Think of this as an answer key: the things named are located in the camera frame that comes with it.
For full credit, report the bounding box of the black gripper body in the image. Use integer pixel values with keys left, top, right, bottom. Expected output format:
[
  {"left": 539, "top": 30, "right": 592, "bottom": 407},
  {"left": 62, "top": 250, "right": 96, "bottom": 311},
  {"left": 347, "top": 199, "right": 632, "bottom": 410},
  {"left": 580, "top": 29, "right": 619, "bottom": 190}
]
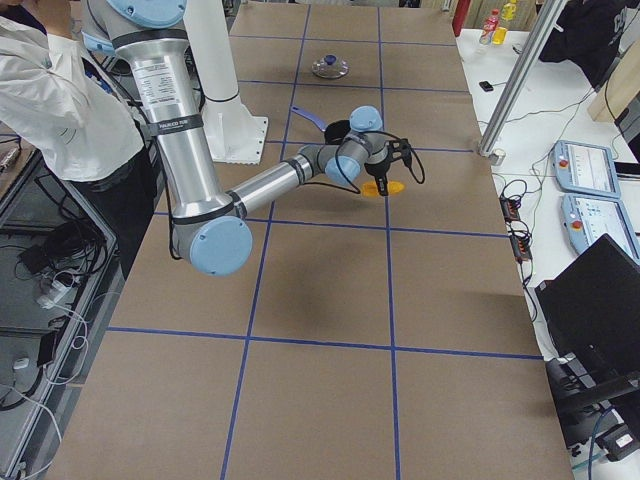
[{"left": 365, "top": 147, "right": 392, "bottom": 179}]

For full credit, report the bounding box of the yellow corn cob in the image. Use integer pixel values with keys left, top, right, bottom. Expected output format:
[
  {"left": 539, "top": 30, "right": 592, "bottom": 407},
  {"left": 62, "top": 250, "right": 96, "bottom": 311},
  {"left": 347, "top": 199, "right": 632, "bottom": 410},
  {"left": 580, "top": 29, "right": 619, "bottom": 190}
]
[{"left": 360, "top": 180, "right": 405, "bottom": 197}]

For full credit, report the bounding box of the glass pot lid blue knob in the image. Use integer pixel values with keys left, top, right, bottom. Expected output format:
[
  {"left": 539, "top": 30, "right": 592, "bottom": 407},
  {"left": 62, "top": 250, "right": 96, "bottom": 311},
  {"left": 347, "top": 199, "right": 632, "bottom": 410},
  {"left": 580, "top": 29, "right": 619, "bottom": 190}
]
[{"left": 311, "top": 54, "right": 349, "bottom": 80}]

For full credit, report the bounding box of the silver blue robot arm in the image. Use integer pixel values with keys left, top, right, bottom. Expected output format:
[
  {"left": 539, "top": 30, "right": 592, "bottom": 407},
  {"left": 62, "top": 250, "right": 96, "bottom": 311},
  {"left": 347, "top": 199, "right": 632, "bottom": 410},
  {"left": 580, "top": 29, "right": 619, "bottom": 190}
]
[{"left": 82, "top": 1, "right": 392, "bottom": 276}]

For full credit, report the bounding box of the dark blue saucepan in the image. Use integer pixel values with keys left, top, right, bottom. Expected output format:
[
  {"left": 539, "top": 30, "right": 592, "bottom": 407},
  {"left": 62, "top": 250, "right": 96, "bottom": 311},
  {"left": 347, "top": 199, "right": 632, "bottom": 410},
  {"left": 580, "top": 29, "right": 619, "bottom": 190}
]
[{"left": 290, "top": 106, "right": 351, "bottom": 145}]

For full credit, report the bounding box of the small black device on table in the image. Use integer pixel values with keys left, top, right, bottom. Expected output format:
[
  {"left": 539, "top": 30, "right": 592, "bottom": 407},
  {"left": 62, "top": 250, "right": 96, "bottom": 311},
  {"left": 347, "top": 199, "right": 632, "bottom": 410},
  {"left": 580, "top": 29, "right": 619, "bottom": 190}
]
[{"left": 479, "top": 81, "right": 494, "bottom": 92}]

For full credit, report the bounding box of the black orange power strip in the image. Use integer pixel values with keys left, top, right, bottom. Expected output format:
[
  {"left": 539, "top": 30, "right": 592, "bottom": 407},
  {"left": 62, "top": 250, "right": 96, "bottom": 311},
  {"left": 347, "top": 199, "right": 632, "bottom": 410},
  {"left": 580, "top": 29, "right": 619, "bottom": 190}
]
[{"left": 499, "top": 195, "right": 532, "bottom": 264}]

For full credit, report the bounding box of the upper blue teach pendant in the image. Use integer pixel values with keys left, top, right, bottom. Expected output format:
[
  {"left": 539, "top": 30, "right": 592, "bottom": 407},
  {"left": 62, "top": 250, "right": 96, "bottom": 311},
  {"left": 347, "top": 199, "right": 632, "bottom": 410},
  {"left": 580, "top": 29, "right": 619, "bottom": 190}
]
[{"left": 549, "top": 140, "right": 621, "bottom": 199}]

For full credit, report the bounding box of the blue teach pendant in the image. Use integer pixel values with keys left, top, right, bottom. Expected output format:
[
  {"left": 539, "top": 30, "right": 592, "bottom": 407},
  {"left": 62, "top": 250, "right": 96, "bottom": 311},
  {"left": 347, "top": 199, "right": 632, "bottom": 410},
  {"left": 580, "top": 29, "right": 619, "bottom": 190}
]
[
  {"left": 549, "top": 140, "right": 621, "bottom": 199},
  {"left": 561, "top": 193, "right": 639, "bottom": 261}
]

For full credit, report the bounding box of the lower blue teach pendant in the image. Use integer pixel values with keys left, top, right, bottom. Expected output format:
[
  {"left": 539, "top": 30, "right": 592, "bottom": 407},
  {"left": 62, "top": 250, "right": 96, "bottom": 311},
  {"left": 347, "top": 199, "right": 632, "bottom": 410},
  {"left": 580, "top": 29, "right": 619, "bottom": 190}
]
[{"left": 561, "top": 193, "right": 639, "bottom": 261}]

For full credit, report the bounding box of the person in black clothes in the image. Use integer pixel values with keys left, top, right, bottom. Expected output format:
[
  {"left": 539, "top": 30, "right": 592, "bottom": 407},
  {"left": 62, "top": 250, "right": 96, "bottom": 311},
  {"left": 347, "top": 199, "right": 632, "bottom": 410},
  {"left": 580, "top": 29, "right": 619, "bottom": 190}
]
[{"left": 539, "top": 0, "right": 628, "bottom": 88}]

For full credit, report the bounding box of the black laptop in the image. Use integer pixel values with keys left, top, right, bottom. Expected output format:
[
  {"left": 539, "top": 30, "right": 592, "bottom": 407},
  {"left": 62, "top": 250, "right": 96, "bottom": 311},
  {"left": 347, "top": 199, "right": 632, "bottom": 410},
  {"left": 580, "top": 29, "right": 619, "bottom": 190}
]
[{"left": 534, "top": 232, "right": 640, "bottom": 401}]

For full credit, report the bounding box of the person in white shirt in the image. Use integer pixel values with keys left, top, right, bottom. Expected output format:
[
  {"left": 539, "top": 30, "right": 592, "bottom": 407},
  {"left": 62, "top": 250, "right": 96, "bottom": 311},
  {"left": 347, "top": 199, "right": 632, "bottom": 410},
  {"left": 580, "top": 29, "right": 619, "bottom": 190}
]
[{"left": 1, "top": 1, "right": 157, "bottom": 274}]

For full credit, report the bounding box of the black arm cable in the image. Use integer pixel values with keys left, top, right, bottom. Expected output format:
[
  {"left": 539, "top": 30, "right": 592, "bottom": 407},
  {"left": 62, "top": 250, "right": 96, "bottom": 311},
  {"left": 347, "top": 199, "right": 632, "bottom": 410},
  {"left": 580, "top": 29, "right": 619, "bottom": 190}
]
[{"left": 332, "top": 130, "right": 427, "bottom": 195}]

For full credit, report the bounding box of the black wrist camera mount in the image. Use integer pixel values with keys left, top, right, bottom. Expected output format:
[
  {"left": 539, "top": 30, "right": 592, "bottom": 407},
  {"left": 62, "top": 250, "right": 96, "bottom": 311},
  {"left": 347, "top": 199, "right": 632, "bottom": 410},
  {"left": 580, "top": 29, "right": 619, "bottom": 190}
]
[{"left": 387, "top": 138, "right": 413, "bottom": 169}]

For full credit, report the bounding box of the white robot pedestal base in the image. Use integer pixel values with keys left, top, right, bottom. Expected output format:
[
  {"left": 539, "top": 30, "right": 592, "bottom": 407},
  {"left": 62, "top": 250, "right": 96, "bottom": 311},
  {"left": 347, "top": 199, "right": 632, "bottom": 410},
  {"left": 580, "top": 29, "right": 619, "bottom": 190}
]
[{"left": 183, "top": 0, "right": 268, "bottom": 165}]

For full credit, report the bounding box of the aluminium frame post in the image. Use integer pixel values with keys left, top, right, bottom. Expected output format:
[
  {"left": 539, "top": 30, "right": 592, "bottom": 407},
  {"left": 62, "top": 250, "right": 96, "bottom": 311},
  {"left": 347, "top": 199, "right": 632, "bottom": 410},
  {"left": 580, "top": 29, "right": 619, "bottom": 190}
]
[{"left": 478, "top": 0, "right": 566, "bottom": 166}]

